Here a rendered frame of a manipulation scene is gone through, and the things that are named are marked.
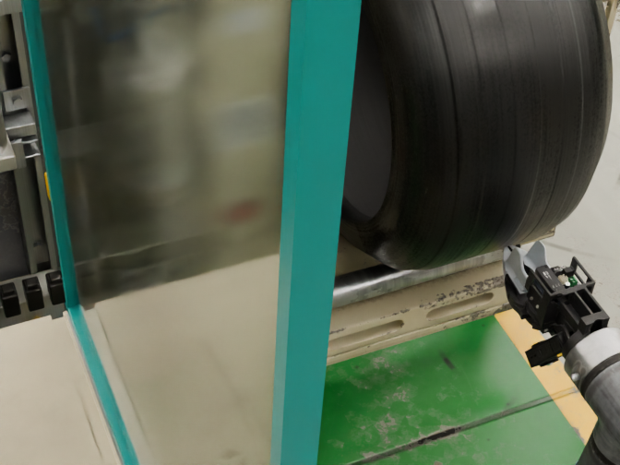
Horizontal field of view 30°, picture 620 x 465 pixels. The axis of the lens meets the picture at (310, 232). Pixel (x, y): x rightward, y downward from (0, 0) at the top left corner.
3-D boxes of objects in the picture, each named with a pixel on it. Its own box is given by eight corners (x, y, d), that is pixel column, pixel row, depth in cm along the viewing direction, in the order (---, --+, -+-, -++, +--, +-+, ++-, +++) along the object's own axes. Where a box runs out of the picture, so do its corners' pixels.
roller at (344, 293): (303, 285, 174) (310, 315, 174) (311, 283, 170) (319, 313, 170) (503, 229, 185) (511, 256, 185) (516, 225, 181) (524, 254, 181)
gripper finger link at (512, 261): (512, 222, 162) (547, 268, 156) (506, 252, 166) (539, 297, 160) (493, 228, 161) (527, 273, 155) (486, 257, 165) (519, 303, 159)
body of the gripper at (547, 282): (574, 251, 156) (624, 315, 148) (561, 294, 162) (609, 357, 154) (525, 266, 154) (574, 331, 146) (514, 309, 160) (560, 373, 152)
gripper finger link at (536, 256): (531, 218, 163) (566, 262, 157) (524, 246, 167) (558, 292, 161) (512, 222, 162) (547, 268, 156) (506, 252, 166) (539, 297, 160)
